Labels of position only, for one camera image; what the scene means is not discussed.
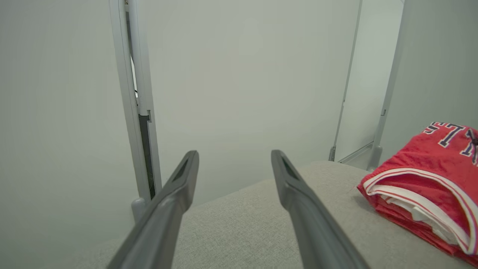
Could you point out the grey frame base rail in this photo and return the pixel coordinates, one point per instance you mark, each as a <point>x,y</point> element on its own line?
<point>354,154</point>

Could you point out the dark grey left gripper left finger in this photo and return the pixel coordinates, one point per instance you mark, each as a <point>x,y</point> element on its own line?
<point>164,216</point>

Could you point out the grey double partition post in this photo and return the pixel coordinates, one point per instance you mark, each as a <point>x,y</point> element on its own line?
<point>123,74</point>

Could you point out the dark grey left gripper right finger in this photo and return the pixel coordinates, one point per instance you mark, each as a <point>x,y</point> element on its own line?
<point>310,224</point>

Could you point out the red white number 23 jersey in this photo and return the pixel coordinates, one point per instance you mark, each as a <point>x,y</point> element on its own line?
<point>422,153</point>

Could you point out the thin grey partition post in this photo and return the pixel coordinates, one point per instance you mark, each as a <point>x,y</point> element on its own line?
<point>331,154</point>

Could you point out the grey partition frame post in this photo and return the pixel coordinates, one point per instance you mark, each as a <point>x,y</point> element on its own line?
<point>375,157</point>

